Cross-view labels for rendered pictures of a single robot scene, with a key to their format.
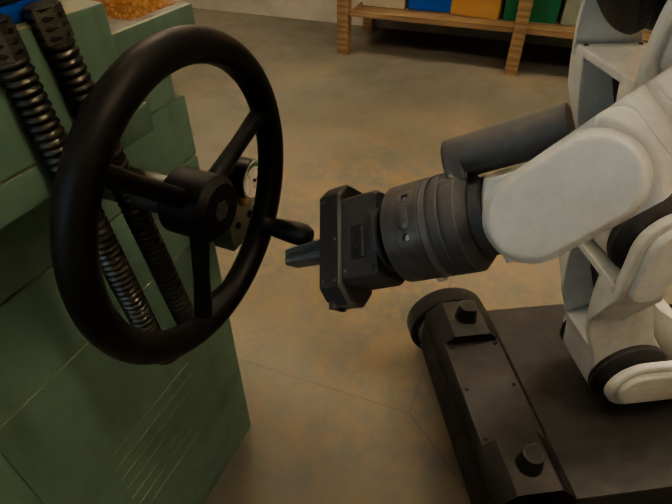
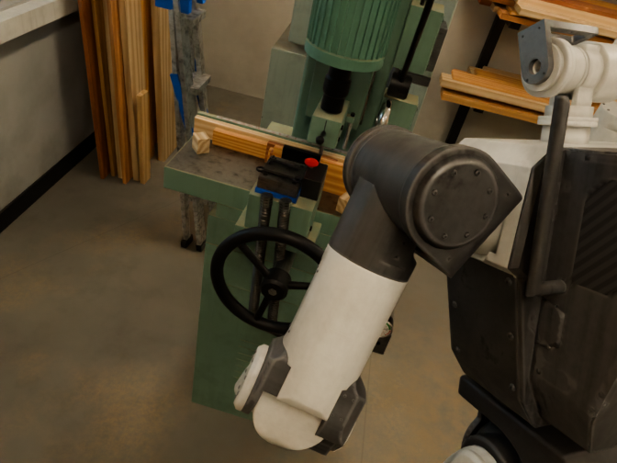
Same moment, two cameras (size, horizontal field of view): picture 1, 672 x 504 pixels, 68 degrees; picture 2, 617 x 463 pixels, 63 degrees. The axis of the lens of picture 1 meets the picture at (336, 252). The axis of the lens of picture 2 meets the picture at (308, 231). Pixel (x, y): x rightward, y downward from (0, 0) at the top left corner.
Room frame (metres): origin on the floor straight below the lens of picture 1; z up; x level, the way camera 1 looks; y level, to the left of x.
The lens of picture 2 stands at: (0.15, -0.63, 1.56)
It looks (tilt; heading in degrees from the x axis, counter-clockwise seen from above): 37 degrees down; 71
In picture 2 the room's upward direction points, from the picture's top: 14 degrees clockwise
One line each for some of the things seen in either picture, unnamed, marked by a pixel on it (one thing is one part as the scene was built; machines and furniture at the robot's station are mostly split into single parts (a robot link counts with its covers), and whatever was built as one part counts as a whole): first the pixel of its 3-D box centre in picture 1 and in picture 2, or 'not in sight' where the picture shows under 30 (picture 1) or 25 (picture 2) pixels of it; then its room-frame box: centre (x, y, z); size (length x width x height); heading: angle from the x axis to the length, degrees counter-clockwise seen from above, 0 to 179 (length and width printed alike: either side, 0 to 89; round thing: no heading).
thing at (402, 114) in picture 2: not in sight; (395, 117); (0.72, 0.54, 1.02); 0.09 x 0.07 x 0.12; 157
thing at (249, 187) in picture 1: (245, 182); (379, 325); (0.66, 0.14, 0.65); 0.06 x 0.04 x 0.08; 157
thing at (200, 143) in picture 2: not in sight; (200, 142); (0.21, 0.50, 0.92); 0.04 x 0.03 x 0.04; 110
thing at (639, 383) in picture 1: (633, 346); not in sight; (0.64, -0.59, 0.28); 0.21 x 0.20 x 0.13; 97
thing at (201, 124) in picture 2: not in sight; (306, 155); (0.47, 0.47, 0.92); 0.60 x 0.02 x 0.05; 157
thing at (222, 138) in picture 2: not in sight; (330, 169); (0.53, 0.42, 0.92); 0.62 x 0.02 x 0.04; 157
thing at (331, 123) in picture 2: not in sight; (329, 123); (0.51, 0.45, 1.03); 0.14 x 0.07 x 0.09; 67
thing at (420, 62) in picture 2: not in sight; (419, 36); (0.72, 0.57, 1.23); 0.09 x 0.08 x 0.15; 67
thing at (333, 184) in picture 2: not in sight; (314, 172); (0.47, 0.37, 0.94); 0.21 x 0.01 x 0.08; 157
